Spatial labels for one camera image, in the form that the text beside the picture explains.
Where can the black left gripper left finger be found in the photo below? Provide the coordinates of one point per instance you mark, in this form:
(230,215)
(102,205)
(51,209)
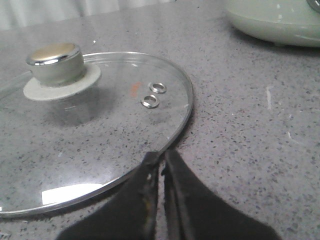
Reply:
(130,215)

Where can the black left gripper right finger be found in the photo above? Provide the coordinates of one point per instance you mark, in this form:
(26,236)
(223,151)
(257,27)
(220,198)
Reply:
(193,212)

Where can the glass pot lid with knob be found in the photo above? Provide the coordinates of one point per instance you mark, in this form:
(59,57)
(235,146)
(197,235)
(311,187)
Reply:
(62,143)

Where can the pale green electric cooking pot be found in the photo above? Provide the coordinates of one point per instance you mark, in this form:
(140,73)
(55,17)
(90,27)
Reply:
(282,22)

